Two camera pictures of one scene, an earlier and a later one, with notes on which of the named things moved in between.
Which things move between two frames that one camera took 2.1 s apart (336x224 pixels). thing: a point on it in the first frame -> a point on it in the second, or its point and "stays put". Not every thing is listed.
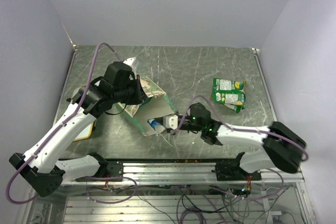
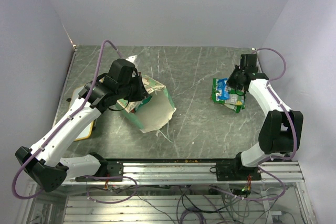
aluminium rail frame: x=186 y=173 stays put
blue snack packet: x=156 y=125 -> x=221 y=85
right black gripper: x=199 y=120 -> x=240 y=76
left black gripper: x=139 y=96 stays put
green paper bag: x=156 y=105 stays put
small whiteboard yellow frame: x=86 y=134 stays put
